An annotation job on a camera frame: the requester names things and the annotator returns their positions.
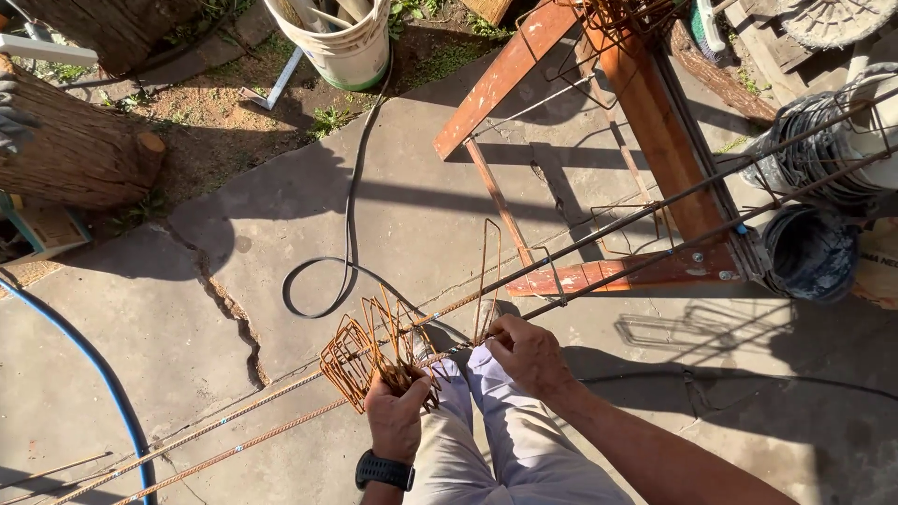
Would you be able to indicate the long ribbed steel rebar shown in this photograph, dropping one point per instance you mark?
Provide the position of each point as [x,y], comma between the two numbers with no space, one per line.
[673,250]
[631,217]

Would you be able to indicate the round concrete disc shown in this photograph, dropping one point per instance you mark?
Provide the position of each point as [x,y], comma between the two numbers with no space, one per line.
[835,21]

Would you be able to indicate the grey work glove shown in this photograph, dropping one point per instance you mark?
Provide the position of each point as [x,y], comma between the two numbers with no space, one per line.
[12,119]

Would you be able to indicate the green bristle broom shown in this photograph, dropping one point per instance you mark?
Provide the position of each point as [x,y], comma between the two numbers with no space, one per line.
[707,24]

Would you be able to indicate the black wrist watch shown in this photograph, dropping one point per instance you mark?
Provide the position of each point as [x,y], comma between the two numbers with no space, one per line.
[384,470]

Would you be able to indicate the person's beige trousers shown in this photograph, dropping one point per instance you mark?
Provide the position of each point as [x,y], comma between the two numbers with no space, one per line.
[519,442]

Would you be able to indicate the cut wooden log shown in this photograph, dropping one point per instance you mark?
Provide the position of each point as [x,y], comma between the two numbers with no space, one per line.
[77,147]

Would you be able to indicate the person's right hand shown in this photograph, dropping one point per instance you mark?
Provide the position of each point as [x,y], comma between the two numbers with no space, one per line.
[533,358]

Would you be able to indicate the bundle of rusty steel stirrups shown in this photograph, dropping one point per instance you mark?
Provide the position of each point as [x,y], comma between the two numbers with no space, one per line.
[354,354]

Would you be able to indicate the tree trunk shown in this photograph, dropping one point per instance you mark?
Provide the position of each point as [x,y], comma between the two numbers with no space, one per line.
[105,31]

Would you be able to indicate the cardboard box with teal edge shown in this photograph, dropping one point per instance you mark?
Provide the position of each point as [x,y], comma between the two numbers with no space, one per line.
[45,228]

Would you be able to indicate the grey metal angle bar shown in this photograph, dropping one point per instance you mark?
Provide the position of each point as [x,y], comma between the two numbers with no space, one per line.
[277,83]

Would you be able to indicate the person's right shoe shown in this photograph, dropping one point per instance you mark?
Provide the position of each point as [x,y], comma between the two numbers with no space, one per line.
[485,312]

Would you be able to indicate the person's shoe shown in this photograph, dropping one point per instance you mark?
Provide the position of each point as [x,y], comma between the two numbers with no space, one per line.
[419,345]
[485,312]

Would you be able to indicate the wooden sawhorse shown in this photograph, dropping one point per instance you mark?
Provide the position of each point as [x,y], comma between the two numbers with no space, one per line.
[666,147]

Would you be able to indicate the white flat bar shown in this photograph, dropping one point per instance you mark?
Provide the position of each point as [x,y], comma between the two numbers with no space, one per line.
[49,50]

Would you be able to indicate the single rusty rebar stirrup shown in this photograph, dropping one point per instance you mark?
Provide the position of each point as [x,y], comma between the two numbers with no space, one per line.
[483,280]

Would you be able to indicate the person's left hand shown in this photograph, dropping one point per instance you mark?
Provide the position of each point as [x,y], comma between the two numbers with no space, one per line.
[394,421]

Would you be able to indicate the person's left shoe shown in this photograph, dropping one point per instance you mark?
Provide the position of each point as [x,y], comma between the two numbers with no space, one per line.
[419,345]

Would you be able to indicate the white plastic bucket with sticks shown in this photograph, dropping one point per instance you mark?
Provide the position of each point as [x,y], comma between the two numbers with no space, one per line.
[347,49]

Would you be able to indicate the heap of stirrups on sawhorse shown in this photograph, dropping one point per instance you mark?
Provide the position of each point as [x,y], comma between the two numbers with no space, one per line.
[617,21]

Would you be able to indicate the black dirty bucket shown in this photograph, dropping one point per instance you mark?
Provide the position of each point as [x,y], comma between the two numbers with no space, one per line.
[807,252]

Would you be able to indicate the brown paper sack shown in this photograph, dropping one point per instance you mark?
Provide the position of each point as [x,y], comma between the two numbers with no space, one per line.
[878,270]

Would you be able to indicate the thin short rebar rod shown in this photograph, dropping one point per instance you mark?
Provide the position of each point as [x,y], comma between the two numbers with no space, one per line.
[63,468]

